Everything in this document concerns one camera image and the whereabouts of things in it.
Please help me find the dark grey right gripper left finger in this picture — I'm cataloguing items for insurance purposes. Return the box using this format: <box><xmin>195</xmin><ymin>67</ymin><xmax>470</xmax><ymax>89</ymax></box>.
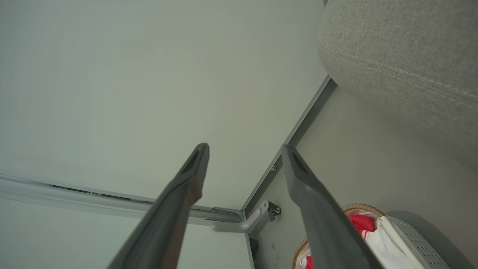
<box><xmin>107</xmin><ymin>143</ymin><xmax>210</xmax><ymax>269</ymax></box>

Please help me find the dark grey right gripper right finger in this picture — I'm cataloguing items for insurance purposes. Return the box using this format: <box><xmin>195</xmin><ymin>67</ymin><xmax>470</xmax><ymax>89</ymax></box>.
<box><xmin>282</xmin><ymin>144</ymin><xmax>384</xmax><ymax>269</ymax></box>

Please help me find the red and white garment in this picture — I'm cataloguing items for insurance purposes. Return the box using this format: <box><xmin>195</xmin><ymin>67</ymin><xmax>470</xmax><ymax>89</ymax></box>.
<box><xmin>299</xmin><ymin>214</ymin><xmax>416</xmax><ymax>269</ymax></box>

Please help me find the grey fabric sofa cushion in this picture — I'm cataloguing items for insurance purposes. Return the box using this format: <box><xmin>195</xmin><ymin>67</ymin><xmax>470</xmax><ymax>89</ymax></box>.
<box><xmin>317</xmin><ymin>0</ymin><xmax>478</xmax><ymax>173</ymax></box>

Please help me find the grey bent metal tube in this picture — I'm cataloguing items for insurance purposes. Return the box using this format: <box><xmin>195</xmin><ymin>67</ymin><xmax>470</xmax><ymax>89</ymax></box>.
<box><xmin>211</xmin><ymin>200</ymin><xmax>270</xmax><ymax>234</ymax></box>

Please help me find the white perforated wicker-rimmed laundry basket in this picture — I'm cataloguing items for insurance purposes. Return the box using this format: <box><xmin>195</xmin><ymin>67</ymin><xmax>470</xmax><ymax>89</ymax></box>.
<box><xmin>291</xmin><ymin>204</ymin><xmax>451</xmax><ymax>269</ymax></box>

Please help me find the small black metal bracket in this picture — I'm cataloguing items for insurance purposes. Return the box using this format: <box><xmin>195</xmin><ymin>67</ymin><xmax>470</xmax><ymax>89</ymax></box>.
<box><xmin>267</xmin><ymin>201</ymin><xmax>282</xmax><ymax>222</ymax></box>

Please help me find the grey wall trim strip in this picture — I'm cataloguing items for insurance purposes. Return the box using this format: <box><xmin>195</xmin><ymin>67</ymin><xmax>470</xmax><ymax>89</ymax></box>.
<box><xmin>241</xmin><ymin>74</ymin><xmax>338</xmax><ymax>222</ymax></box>

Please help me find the grey metal wall rail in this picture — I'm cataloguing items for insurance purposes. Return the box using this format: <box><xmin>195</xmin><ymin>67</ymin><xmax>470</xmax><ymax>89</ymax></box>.
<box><xmin>0</xmin><ymin>173</ymin><xmax>245</xmax><ymax>225</ymax></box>

